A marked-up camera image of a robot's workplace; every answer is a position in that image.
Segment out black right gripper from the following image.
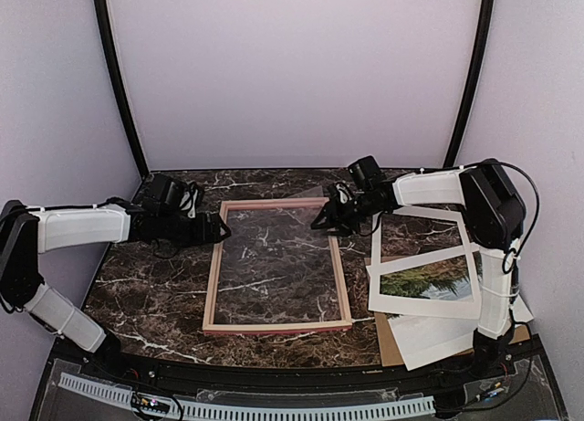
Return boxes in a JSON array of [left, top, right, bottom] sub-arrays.
[[312, 193, 384, 237]]

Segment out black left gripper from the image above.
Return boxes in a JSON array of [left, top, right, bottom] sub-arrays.
[[159, 211, 231, 249]]

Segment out clear acrylic sheet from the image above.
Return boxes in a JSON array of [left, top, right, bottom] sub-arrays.
[[214, 185, 341, 326]]

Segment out light wooden picture frame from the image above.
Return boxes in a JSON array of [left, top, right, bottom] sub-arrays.
[[201, 197, 353, 336]]

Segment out white mat board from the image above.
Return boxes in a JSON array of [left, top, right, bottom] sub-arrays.
[[367, 206, 481, 320]]

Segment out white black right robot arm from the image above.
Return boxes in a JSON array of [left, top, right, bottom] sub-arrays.
[[311, 156, 531, 340]]

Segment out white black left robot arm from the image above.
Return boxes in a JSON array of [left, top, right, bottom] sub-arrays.
[[1, 174, 231, 381]]

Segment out landscape photo print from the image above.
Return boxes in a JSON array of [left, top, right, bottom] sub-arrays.
[[365, 241, 535, 372]]

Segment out brown cardboard backing board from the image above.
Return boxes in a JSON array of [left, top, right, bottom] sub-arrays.
[[364, 256, 533, 367]]

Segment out small circuit board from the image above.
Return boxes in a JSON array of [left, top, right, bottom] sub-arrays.
[[130, 393, 171, 414]]

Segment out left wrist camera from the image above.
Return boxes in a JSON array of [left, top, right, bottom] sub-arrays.
[[179, 181, 204, 218]]

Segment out black right corner post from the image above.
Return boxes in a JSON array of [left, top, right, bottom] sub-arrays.
[[443, 0, 495, 168]]

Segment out black corner post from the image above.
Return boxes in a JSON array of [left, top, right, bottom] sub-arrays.
[[443, 0, 495, 168], [93, 0, 150, 179]]

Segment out grey slotted cable duct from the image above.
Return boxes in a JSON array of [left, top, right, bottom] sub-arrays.
[[57, 373, 435, 420]]

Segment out black left corner post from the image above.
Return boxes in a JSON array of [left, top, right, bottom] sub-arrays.
[[93, 0, 150, 179]]

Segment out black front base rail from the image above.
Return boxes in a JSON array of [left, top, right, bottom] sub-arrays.
[[30, 338, 568, 420]]

